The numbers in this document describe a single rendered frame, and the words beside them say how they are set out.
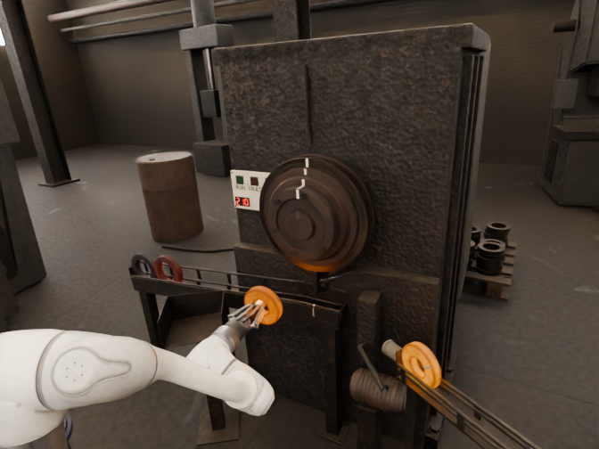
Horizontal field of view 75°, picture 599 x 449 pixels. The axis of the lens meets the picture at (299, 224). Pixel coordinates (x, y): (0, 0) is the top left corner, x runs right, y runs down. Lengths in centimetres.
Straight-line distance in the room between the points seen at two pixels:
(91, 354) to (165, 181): 358
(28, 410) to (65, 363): 13
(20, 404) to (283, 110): 127
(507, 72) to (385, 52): 595
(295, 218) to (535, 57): 627
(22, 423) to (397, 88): 133
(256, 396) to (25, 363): 64
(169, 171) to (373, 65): 304
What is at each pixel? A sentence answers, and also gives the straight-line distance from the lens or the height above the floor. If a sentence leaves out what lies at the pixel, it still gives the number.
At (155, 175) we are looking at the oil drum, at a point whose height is 74.
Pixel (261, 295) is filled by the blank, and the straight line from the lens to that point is 146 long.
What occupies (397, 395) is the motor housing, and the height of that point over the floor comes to 52.
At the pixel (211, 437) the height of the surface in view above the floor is 1.
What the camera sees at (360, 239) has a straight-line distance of 146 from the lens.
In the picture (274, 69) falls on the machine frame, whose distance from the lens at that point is 165.
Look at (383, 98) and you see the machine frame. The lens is 147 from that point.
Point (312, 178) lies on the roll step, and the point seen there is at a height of 128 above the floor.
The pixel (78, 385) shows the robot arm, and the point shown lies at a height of 122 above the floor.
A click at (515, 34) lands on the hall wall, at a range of 736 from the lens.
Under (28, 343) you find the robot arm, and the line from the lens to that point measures 82.
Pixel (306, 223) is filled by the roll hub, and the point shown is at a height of 113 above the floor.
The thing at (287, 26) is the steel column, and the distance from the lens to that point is 437.
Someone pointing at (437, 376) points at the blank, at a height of 72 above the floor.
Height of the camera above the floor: 165
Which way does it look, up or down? 21 degrees down
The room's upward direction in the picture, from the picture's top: 3 degrees counter-clockwise
